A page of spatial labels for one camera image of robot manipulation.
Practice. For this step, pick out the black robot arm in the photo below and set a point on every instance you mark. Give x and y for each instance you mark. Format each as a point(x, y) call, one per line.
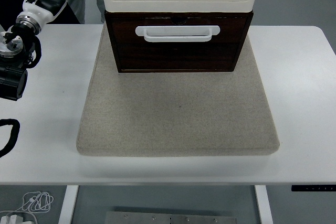
point(10, 77)

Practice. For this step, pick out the black table control panel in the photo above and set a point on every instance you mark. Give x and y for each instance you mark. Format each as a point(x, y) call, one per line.
point(312, 188)

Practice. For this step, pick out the beige fabric mat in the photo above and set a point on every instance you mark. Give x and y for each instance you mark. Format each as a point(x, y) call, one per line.
point(178, 116)

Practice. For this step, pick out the dark brown wooden drawer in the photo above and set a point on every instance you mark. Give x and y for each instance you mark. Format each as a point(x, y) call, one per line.
point(231, 31)

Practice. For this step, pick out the white table leg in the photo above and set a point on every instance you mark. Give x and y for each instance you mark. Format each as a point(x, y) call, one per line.
point(263, 205)
point(68, 205)

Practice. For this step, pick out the white power adapter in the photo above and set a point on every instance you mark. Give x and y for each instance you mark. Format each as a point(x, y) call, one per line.
point(13, 220)

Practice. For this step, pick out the dark brown wooden drawer housing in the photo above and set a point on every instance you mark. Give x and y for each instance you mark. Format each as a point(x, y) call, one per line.
point(178, 58)

